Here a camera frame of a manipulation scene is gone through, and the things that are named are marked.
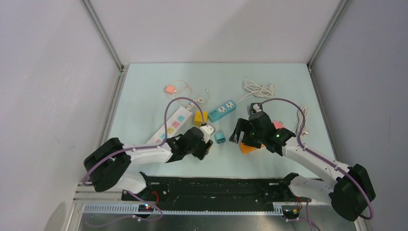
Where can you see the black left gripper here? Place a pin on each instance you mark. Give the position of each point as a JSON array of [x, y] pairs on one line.
[[204, 149]]

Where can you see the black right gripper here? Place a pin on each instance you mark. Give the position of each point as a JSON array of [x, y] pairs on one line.
[[242, 125]]

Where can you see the yellow cube socket adapter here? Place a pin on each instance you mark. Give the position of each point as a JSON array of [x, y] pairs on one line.
[[200, 118]]

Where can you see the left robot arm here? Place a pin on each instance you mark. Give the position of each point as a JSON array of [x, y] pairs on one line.
[[108, 166]]

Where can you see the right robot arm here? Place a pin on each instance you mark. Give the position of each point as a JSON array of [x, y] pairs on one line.
[[347, 189]]

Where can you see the pink plug adapter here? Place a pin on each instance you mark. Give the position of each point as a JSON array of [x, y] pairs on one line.
[[277, 124]]

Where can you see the orange power strip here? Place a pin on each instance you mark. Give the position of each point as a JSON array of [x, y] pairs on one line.
[[245, 149]]

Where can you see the teal USB charger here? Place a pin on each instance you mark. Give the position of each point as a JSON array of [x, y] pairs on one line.
[[220, 138]]

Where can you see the white power strip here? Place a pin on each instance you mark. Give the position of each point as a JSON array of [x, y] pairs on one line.
[[173, 124]]

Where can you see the teal power strip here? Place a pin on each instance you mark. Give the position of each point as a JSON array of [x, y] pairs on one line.
[[222, 111]]

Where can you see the pink USB charger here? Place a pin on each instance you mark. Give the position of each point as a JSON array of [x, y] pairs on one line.
[[170, 89]]

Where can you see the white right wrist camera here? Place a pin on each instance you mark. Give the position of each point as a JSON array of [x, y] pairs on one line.
[[254, 108]]

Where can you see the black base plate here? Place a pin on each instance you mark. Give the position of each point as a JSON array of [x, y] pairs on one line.
[[216, 194]]

